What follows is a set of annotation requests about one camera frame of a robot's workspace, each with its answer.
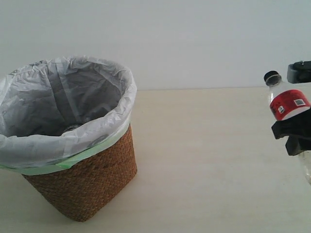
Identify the woven wicker waste basket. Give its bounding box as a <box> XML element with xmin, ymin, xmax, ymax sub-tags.
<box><xmin>24</xmin><ymin>128</ymin><xmax>137</xmax><ymax>222</ymax></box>

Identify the white plastic bin liner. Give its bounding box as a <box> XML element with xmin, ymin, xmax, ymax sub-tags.
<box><xmin>0</xmin><ymin>56</ymin><xmax>137</xmax><ymax>175</ymax></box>

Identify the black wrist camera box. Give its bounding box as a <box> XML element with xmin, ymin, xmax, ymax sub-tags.
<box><xmin>287</xmin><ymin>61</ymin><xmax>311</xmax><ymax>83</ymax></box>

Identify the red label plastic bottle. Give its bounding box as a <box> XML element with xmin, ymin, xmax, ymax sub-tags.
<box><xmin>263</xmin><ymin>70</ymin><xmax>311</xmax><ymax>183</ymax></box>

